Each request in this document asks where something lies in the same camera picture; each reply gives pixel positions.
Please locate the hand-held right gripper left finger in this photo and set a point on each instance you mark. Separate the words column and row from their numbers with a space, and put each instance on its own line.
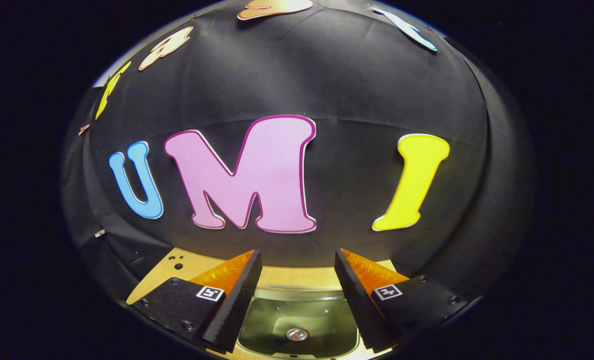
column 239, row 300

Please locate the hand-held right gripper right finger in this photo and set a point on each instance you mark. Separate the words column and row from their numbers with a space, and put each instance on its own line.
column 359, row 302

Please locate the green desktop garbage bin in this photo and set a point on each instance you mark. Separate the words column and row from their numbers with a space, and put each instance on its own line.
column 326, row 320

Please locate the red pop can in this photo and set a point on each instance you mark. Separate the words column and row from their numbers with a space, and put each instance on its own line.
column 297, row 334

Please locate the wooden desktop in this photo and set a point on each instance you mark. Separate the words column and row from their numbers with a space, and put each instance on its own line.
column 296, row 276

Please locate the silver cloth clip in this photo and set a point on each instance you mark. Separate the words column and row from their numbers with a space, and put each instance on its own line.
column 99, row 233

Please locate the black backdrop cloth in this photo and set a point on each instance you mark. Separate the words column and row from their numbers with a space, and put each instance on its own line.
column 351, row 90

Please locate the copper cloth clip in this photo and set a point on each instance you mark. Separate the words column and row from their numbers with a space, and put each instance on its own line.
column 83, row 130

